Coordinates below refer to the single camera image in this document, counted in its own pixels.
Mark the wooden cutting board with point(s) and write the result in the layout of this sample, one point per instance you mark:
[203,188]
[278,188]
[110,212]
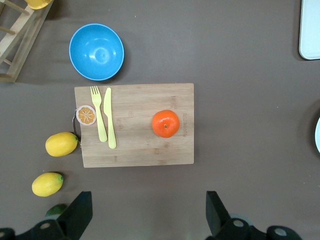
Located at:
[140,150]

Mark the yellow plastic fork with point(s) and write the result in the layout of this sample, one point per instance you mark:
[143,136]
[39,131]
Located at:
[100,120]

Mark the brown table cover mat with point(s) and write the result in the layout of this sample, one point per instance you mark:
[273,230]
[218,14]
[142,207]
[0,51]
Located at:
[225,75]

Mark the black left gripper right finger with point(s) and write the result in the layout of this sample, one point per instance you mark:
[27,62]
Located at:
[220,225]

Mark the orange mandarin fruit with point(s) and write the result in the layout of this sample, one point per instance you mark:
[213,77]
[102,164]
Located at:
[165,123]

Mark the dark green lime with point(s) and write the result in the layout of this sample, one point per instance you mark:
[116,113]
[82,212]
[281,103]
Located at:
[56,210]

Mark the blue bowl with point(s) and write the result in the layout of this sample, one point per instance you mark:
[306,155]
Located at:
[96,52]

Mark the round orange slice tag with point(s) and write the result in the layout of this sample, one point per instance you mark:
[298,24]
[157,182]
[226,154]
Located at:
[86,115]

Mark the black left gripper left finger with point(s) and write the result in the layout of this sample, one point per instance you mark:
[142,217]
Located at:
[75,220]

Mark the white round plate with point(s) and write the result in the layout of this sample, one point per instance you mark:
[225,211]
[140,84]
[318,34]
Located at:
[318,135]

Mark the wooden cup drying rack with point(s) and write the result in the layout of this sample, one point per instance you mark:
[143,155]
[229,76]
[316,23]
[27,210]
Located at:
[30,30]

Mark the yellow lemon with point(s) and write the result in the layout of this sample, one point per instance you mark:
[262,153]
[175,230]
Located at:
[61,144]
[47,184]

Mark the yellow plastic knife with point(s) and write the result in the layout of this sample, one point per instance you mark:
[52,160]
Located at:
[110,120]

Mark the yellow plastic cup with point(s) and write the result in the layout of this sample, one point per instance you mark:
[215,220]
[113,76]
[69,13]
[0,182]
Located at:
[37,3]

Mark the beige tray with bear print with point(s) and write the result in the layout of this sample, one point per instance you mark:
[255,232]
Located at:
[311,30]

